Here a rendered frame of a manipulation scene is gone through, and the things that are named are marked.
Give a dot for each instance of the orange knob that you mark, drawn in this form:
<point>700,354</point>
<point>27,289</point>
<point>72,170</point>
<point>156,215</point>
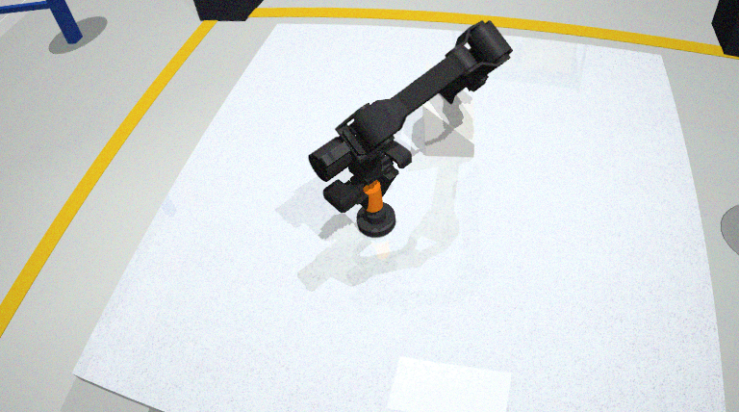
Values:
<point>375,196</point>

